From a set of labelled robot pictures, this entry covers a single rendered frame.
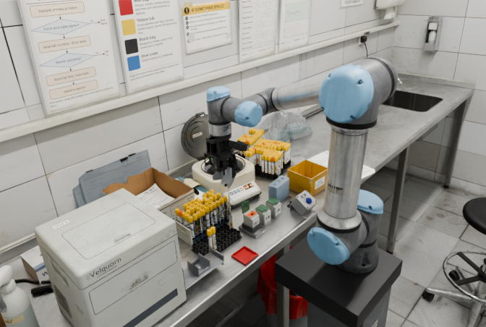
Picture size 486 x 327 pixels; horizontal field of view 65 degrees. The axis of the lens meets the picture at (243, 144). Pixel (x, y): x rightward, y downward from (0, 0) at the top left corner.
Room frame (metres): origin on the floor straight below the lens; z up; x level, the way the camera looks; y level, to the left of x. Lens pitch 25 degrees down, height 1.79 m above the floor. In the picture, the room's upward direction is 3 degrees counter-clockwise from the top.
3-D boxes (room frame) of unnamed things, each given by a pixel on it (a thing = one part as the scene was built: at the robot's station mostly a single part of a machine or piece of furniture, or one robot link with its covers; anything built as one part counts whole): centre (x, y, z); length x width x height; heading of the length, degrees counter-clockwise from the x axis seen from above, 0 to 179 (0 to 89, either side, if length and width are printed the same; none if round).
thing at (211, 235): (1.13, 0.11, 0.93); 0.17 x 0.09 x 0.11; 136
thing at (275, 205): (1.29, -0.11, 0.91); 0.05 x 0.04 x 0.07; 45
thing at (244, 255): (1.05, 0.01, 0.88); 0.07 x 0.07 x 0.01; 45
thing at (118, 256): (0.87, 0.38, 1.03); 0.31 x 0.27 x 0.30; 135
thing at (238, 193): (1.51, 0.08, 0.94); 0.30 x 0.24 x 0.12; 36
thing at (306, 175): (1.49, -0.28, 0.93); 0.13 x 0.13 x 0.10; 43
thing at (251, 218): (1.20, -0.02, 0.92); 0.05 x 0.04 x 0.06; 48
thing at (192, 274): (0.95, 0.18, 0.92); 0.21 x 0.07 x 0.05; 135
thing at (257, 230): (1.20, -0.02, 0.89); 0.09 x 0.05 x 0.04; 48
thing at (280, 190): (1.39, -0.14, 0.92); 0.10 x 0.07 x 0.10; 142
